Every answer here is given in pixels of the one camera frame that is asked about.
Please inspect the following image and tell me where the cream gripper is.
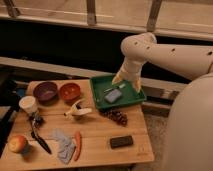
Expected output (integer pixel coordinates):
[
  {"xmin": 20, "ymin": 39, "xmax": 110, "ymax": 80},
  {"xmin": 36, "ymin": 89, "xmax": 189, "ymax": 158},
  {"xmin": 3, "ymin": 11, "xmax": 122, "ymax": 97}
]
[{"xmin": 112, "ymin": 57, "xmax": 144, "ymax": 92}]

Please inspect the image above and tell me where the black dish brush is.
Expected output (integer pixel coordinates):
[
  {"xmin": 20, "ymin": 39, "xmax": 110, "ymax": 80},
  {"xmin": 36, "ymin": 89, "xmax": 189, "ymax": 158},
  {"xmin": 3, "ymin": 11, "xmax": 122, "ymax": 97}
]
[{"xmin": 29, "ymin": 117, "xmax": 52, "ymax": 154}]

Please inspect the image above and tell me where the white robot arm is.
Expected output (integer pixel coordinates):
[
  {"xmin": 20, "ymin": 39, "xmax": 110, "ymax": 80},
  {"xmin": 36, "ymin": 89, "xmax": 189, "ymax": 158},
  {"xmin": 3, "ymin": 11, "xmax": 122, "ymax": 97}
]
[{"xmin": 113, "ymin": 32, "xmax": 213, "ymax": 171}]

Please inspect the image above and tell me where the red bowl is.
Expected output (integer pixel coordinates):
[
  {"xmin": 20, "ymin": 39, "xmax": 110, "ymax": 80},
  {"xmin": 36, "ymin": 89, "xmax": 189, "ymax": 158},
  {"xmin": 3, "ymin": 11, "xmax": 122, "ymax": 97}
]
[{"xmin": 59, "ymin": 83, "xmax": 81, "ymax": 102}]

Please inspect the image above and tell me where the purple bowl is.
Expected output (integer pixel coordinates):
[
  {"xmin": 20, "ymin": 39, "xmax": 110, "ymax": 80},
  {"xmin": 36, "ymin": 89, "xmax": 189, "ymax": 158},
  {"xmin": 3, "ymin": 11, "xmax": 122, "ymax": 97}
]
[{"xmin": 33, "ymin": 81, "xmax": 58, "ymax": 102}]

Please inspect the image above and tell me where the green white marker pen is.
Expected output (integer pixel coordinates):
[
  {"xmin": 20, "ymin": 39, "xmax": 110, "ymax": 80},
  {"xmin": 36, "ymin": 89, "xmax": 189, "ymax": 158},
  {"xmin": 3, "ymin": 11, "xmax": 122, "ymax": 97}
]
[{"xmin": 103, "ymin": 84, "xmax": 126, "ymax": 93}]

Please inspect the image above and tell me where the green plastic tray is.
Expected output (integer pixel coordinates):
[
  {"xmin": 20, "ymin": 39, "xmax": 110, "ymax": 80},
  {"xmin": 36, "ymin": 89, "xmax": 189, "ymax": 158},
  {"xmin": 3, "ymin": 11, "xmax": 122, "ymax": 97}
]
[{"xmin": 90, "ymin": 75, "xmax": 146, "ymax": 111}]

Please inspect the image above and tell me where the grey sponge block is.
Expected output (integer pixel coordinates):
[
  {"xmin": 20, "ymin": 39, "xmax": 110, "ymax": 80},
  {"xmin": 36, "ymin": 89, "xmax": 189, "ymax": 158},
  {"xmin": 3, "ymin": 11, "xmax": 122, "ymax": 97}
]
[{"xmin": 104, "ymin": 89, "xmax": 122, "ymax": 103}]

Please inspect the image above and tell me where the peeled banana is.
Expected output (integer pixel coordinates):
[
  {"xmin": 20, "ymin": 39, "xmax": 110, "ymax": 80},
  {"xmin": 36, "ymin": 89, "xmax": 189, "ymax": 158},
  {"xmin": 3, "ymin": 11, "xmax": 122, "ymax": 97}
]
[{"xmin": 64, "ymin": 99, "xmax": 92, "ymax": 119}]

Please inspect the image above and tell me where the black rectangular block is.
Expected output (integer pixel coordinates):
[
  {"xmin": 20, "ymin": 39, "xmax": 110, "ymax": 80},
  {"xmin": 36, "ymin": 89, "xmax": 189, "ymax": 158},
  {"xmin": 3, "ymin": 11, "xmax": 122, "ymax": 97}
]
[{"xmin": 110, "ymin": 135, "xmax": 133, "ymax": 149}]

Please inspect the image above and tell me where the wooden table board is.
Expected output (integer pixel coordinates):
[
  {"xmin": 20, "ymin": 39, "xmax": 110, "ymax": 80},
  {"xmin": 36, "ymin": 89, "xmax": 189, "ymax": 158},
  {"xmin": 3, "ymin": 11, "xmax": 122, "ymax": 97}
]
[{"xmin": 0, "ymin": 79, "xmax": 154, "ymax": 171}]

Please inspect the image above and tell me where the grey crumpled cloth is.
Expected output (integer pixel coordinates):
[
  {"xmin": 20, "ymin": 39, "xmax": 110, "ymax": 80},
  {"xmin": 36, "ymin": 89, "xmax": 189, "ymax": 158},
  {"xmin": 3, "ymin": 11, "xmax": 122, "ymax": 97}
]
[{"xmin": 51, "ymin": 129, "xmax": 76, "ymax": 164}]

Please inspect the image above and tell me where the white paper cup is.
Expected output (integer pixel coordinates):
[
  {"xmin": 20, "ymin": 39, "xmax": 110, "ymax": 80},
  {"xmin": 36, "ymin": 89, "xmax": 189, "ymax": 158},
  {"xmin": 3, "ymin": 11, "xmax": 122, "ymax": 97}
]
[{"xmin": 19, "ymin": 96, "xmax": 38, "ymax": 115}]

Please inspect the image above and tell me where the red apple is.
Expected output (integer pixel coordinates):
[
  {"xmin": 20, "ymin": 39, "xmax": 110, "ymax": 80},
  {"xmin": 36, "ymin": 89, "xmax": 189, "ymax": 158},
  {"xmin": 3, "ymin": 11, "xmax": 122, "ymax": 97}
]
[{"xmin": 8, "ymin": 135, "xmax": 28, "ymax": 153}]

